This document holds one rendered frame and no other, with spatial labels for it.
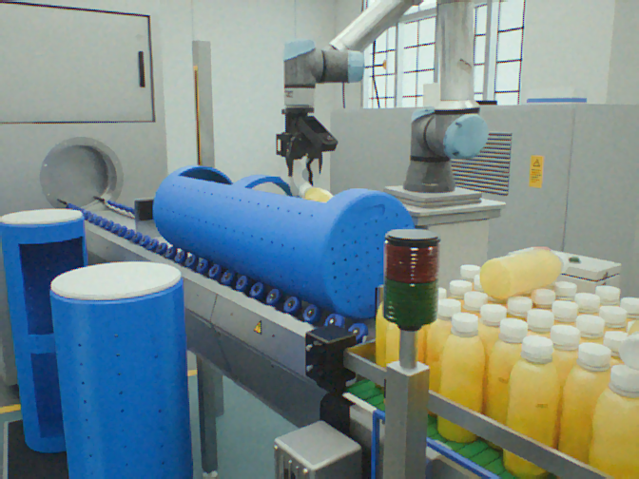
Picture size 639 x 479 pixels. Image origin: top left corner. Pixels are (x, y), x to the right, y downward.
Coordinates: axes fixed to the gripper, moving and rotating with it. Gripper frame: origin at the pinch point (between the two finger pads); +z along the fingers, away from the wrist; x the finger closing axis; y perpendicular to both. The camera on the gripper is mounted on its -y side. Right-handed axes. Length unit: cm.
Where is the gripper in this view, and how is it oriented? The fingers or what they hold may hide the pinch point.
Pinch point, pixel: (304, 191)
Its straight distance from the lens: 141.5
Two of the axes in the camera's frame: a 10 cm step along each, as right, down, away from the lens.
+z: 0.0, 9.8, 2.1
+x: -7.9, 1.2, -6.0
